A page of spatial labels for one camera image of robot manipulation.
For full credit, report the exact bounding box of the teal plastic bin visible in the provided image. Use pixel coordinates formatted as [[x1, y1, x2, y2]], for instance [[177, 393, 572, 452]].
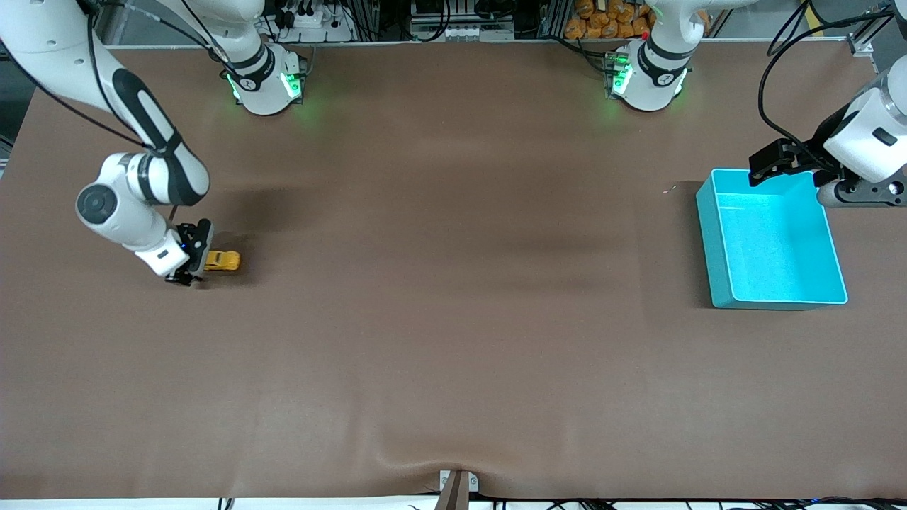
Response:
[[696, 168, 849, 311]]

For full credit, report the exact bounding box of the pile of orange objects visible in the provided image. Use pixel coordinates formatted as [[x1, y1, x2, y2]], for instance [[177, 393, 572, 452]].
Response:
[[564, 0, 654, 40]]

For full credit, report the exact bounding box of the white power strip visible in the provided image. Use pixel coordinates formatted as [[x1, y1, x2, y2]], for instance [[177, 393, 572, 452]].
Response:
[[273, 0, 356, 45]]

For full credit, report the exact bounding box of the brown table mat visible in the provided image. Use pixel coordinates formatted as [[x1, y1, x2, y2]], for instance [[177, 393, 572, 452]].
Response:
[[0, 39, 907, 500]]

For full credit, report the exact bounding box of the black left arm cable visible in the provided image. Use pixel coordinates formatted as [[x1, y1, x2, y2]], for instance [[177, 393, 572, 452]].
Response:
[[757, 0, 897, 153]]

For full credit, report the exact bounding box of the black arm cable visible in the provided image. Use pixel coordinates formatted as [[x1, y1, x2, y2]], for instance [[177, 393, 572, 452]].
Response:
[[757, 0, 897, 153], [0, 0, 238, 153]]

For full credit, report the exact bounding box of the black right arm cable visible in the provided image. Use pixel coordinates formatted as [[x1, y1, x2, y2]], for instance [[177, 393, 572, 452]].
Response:
[[0, 0, 238, 153]]

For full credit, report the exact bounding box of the aluminium frame post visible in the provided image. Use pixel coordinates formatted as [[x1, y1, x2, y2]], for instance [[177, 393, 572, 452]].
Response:
[[539, 0, 571, 40], [353, 0, 383, 42]]

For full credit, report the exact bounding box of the grey bracket with brown post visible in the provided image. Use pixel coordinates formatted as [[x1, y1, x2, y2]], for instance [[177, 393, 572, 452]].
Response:
[[434, 469, 480, 510]]

